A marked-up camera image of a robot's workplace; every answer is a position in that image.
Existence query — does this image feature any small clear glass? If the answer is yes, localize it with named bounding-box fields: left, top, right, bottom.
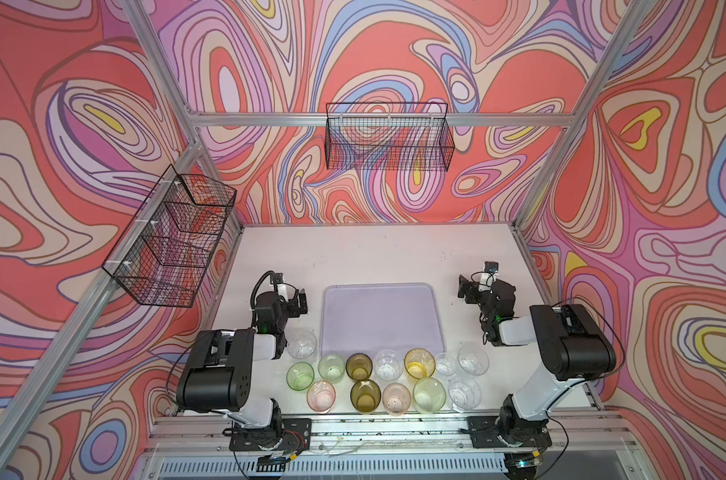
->
left=435, top=352, right=458, bottom=378

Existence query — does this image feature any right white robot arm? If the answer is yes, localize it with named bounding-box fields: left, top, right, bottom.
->
left=457, top=273, right=617, bottom=447

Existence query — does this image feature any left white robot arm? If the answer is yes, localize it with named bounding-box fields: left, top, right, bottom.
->
left=175, top=290, right=308, bottom=433

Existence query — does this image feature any lavender plastic tray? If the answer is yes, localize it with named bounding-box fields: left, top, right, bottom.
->
left=319, top=283, right=445, bottom=358

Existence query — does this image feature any green glass far left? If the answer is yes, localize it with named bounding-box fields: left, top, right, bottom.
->
left=286, top=361, right=315, bottom=391

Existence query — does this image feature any light green glass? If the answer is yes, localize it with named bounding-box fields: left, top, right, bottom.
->
left=318, top=354, right=346, bottom=383

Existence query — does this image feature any pink glass left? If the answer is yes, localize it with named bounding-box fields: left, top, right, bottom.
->
left=306, top=380, right=337, bottom=414

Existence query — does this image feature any yellow glass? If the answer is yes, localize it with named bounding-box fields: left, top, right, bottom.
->
left=404, top=348, right=436, bottom=380

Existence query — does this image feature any dark olive glass back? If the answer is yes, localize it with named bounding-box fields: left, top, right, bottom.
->
left=345, top=353, right=373, bottom=381

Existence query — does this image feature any dark olive glass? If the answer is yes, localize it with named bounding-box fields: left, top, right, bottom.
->
left=345, top=353, right=373, bottom=381
left=350, top=379, right=381, bottom=414

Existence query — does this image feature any pale green glass front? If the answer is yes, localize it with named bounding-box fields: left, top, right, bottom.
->
left=412, top=377, right=447, bottom=414

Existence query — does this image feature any dark olive glass front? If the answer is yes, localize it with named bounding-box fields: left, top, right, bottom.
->
left=350, top=379, right=381, bottom=414

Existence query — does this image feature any peach pink glass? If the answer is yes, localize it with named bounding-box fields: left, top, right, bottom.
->
left=382, top=382, right=412, bottom=416

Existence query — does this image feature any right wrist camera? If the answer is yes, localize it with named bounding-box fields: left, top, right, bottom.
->
left=479, top=261, right=499, bottom=287

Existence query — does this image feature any black wire basket left wall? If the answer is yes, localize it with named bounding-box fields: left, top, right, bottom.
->
left=102, top=166, right=237, bottom=308

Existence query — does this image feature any black wire basket wall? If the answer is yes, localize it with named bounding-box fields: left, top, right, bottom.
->
left=324, top=100, right=455, bottom=172
left=102, top=166, right=237, bottom=308

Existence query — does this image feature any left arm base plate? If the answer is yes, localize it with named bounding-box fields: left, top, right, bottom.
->
left=222, top=417, right=312, bottom=453

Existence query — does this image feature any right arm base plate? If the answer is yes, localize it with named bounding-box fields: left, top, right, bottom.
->
left=460, top=415, right=552, bottom=450

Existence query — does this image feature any aluminium front rail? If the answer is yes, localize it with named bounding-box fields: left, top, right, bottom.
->
left=144, top=409, right=641, bottom=457

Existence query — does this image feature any black wire basket back wall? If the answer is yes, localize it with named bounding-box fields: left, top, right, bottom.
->
left=324, top=100, right=455, bottom=172

